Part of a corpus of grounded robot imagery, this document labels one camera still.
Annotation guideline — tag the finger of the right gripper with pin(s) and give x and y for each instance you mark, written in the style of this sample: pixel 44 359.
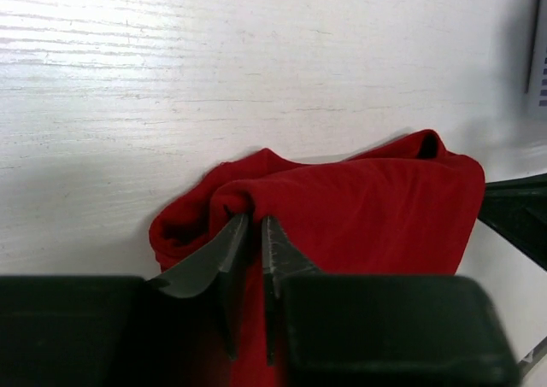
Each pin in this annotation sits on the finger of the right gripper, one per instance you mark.
pixel 516 210

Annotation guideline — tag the red t-shirt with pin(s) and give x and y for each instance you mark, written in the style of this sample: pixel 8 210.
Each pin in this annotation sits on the red t-shirt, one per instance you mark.
pixel 407 207

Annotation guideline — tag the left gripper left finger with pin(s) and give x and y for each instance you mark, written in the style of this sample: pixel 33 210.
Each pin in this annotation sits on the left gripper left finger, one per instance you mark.
pixel 180 328

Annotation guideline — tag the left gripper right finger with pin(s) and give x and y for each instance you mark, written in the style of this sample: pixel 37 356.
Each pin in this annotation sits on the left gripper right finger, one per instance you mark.
pixel 326 329

